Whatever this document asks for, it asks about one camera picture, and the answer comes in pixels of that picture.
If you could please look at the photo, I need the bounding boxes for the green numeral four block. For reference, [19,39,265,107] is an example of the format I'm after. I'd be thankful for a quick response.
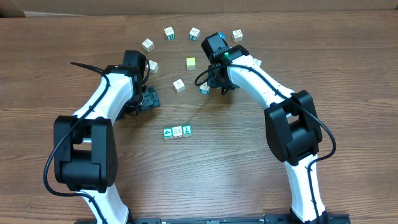
[163,127,174,140]

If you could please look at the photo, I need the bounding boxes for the wooden block red side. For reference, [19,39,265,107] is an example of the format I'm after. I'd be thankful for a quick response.
[172,126,183,139]

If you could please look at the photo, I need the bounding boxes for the green letter L block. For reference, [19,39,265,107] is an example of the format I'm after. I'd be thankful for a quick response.
[182,124,192,137]

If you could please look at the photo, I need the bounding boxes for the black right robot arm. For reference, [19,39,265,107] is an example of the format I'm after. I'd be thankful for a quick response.
[201,33,328,223]

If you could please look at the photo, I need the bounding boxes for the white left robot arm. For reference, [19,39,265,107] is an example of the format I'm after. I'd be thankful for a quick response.
[43,50,160,223]

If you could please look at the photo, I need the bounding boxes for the wooden block blue side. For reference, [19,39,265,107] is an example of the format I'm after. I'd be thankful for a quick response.
[200,82,210,95]

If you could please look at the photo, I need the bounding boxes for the yellow top wooden block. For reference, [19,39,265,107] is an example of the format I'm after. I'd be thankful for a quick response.
[186,57,196,70]

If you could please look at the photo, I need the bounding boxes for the wooden block yellow side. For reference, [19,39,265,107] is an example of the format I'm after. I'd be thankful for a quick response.
[147,60,159,73]

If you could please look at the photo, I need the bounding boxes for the plain wooden block center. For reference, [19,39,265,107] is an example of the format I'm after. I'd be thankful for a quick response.
[173,79,185,93]

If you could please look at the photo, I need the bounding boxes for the plain wooden block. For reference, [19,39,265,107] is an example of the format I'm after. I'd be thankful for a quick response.
[142,39,154,52]
[173,79,185,93]

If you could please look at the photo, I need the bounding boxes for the wooden block isolated right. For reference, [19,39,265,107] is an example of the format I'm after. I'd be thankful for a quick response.
[253,58,262,67]

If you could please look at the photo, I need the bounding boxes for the blue top wooden block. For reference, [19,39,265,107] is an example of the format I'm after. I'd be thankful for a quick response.
[218,32,226,39]

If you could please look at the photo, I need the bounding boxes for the wooden block far right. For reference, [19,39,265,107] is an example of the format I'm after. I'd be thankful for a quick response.
[232,29,243,43]

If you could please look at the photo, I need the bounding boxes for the wooden block teal side right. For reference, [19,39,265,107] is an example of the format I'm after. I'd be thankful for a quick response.
[189,27,200,42]

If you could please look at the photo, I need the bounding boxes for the wooden block teal side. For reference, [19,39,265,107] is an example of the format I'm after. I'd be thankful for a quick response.
[189,27,200,42]
[164,27,175,40]

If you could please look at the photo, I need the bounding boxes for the plain wooden block upper left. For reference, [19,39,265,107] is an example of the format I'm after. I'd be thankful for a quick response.
[142,39,154,52]

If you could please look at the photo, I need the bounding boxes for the wooden block teal side left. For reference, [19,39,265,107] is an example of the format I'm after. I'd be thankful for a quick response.
[164,27,175,40]

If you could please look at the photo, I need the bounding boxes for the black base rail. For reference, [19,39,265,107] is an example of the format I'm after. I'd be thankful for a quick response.
[74,213,352,224]

